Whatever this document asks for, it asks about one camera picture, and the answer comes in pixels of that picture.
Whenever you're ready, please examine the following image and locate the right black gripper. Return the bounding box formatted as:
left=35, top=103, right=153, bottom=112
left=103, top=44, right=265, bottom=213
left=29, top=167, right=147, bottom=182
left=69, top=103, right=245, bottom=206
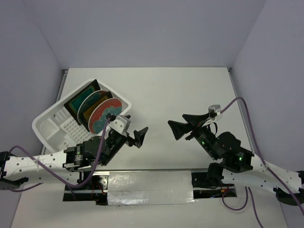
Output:
left=166, top=113, right=218, bottom=159

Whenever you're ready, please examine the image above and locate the small red floral round plate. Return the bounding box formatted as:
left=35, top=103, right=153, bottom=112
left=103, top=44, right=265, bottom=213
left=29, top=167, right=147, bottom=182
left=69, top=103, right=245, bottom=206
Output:
left=88, top=98, right=122, bottom=134

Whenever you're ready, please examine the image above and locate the yellow square plate black rim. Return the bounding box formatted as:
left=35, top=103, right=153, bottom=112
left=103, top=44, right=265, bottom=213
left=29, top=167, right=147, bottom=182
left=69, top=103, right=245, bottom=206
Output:
left=80, top=91, right=113, bottom=125

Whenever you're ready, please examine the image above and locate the large red floral round plate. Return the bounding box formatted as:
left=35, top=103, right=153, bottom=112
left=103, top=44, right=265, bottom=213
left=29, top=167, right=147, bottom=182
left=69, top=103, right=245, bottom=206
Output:
left=77, top=90, right=107, bottom=125

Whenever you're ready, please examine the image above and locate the teal square plate black rim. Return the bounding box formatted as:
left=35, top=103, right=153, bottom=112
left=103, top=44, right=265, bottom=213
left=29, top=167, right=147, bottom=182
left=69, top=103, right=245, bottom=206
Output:
left=64, top=79, right=100, bottom=125

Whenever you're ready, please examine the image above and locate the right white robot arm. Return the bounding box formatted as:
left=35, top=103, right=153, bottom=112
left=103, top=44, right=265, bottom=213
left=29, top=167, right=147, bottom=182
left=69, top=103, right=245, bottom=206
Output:
left=168, top=111, right=304, bottom=206

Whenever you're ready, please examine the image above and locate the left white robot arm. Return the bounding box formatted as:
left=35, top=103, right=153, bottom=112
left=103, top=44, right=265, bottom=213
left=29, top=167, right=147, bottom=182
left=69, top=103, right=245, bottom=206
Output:
left=0, top=114, right=148, bottom=192

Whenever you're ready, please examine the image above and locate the white plastic dish rack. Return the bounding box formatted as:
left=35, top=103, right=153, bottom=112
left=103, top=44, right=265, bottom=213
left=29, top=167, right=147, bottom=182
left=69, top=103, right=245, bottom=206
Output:
left=32, top=78, right=132, bottom=154

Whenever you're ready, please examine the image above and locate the silver foil tape patch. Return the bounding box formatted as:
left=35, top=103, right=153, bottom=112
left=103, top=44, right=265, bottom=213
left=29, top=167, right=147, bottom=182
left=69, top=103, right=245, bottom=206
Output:
left=107, top=171, right=194, bottom=206

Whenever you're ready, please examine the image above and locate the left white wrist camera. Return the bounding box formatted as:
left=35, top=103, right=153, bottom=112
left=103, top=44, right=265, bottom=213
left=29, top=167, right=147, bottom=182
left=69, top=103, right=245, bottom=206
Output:
left=108, top=115, right=131, bottom=137

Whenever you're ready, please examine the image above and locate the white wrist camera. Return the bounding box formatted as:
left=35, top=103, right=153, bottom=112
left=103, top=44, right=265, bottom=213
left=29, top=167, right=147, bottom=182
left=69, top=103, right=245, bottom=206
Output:
left=108, top=115, right=131, bottom=137
left=208, top=104, right=222, bottom=121

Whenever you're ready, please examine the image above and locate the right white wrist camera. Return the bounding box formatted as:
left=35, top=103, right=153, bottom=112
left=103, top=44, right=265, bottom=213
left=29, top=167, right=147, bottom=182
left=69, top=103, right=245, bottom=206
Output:
left=208, top=104, right=222, bottom=121

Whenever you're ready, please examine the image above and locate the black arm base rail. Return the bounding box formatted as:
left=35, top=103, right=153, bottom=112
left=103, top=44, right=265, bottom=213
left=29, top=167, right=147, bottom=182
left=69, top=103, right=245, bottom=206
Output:
left=62, top=168, right=237, bottom=206

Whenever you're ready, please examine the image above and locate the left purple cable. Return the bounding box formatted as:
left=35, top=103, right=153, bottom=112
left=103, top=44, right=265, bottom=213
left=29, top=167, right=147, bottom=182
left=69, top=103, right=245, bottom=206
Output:
left=9, top=116, right=112, bottom=198

